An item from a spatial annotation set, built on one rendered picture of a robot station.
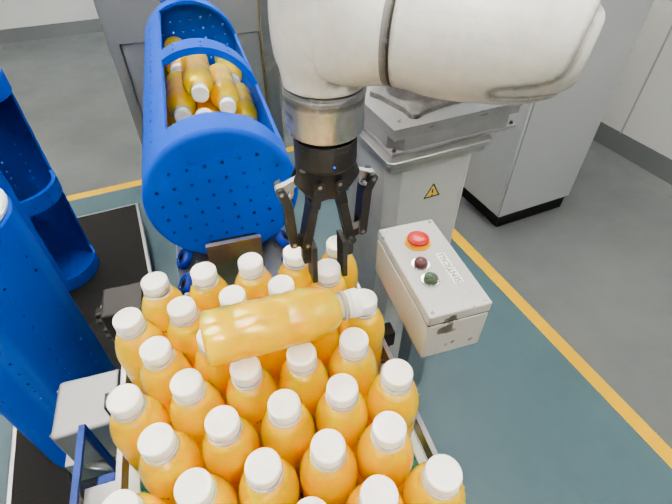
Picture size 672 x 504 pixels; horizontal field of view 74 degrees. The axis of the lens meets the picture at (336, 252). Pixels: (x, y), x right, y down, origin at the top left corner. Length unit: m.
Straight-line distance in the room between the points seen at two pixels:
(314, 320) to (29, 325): 0.80
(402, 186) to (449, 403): 0.95
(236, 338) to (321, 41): 0.33
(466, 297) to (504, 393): 1.28
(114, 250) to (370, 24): 2.05
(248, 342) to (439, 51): 0.37
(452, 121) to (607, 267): 1.60
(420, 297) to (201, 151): 0.44
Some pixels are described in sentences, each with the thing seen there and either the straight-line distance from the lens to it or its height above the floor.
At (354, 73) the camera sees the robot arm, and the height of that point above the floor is 1.43.
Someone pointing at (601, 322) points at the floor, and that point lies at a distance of 2.33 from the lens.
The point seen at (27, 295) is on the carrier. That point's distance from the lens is 1.18.
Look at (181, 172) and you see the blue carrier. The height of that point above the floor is 1.16.
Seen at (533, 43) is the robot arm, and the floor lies 1.47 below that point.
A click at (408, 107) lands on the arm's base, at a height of 1.09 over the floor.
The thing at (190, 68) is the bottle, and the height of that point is 1.19.
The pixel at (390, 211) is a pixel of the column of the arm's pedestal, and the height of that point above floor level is 0.82.
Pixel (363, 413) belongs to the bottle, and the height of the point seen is 1.06.
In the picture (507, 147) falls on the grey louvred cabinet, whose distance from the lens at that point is 2.37.
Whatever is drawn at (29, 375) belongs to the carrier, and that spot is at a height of 0.66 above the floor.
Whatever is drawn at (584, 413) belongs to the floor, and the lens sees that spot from 2.01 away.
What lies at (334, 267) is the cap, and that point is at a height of 1.11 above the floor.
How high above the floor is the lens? 1.59
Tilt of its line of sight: 43 degrees down
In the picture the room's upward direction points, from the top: straight up
